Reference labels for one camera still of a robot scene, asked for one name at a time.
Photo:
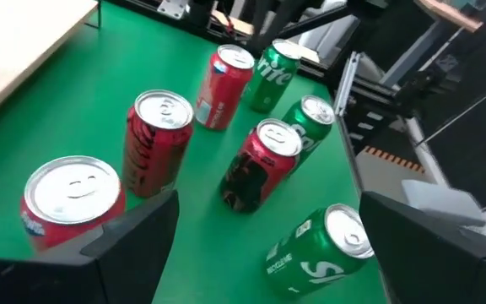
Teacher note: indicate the silver mounting bracket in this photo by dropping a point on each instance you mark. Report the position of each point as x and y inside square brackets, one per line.
[173, 8]

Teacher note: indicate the wooden shelf black frame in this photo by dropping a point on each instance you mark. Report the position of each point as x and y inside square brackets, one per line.
[15, 42]

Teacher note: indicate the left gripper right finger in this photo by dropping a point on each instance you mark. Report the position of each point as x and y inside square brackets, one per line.
[416, 262]

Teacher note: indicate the green Sprite can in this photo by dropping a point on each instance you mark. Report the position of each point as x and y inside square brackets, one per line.
[268, 84]
[312, 139]
[310, 262]

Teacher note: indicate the red Coca-Cola Zero can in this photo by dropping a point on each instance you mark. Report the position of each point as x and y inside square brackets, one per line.
[251, 177]
[154, 160]

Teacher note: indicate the red Fanta strawberry can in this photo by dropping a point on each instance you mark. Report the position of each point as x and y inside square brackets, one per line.
[222, 97]
[72, 190]

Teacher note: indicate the silver aluminium extrusion bar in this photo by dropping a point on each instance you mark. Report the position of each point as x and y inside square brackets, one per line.
[346, 84]

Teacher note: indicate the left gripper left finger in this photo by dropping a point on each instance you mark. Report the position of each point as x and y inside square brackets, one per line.
[142, 245]

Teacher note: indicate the green table mat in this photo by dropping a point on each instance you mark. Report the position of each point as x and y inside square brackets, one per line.
[99, 105]

